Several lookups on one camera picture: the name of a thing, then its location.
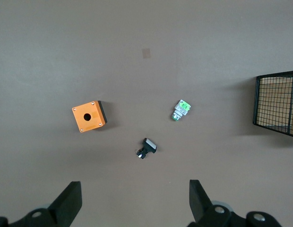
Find black button with white face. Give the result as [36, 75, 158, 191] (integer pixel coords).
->
[135, 137, 158, 160]

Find black wire rack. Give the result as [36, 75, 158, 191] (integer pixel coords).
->
[252, 70, 293, 139]

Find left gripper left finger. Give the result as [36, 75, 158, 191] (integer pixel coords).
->
[0, 181, 83, 227]

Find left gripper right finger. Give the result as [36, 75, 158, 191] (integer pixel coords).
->
[187, 179, 283, 227]

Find orange button enclosure box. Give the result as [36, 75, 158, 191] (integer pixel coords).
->
[71, 100, 108, 134]

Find green push button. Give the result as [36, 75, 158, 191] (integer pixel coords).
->
[170, 99, 192, 122]

